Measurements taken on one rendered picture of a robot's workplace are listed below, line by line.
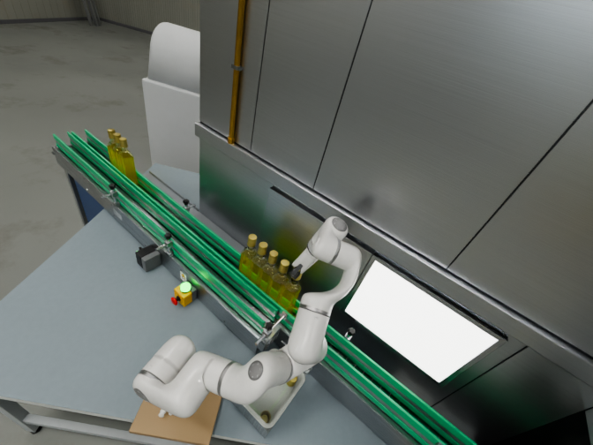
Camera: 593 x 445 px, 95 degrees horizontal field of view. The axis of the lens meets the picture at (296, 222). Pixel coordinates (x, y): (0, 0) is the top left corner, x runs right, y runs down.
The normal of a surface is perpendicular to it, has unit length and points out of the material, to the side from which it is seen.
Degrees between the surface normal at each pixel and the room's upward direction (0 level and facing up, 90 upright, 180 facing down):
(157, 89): 90
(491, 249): 90
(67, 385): 0
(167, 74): 80
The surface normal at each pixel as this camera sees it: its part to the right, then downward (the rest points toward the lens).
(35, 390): 0.22, -0.76
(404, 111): -0.59, 0.40
